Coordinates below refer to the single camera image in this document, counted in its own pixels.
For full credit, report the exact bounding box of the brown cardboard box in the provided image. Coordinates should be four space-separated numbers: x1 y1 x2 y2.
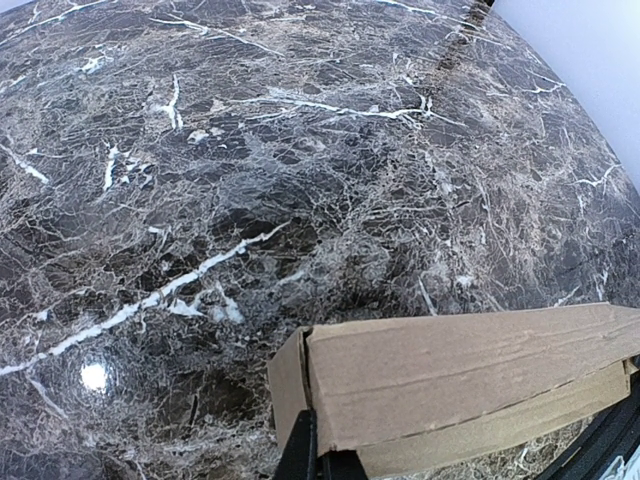
268 303 639 477

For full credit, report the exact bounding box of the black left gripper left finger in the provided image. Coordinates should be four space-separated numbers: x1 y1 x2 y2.
273 410 318 480

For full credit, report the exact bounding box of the black front table rail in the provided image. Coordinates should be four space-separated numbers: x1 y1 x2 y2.
537 372 639 479

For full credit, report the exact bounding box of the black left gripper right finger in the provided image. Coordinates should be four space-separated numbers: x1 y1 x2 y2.
321 450 365 480

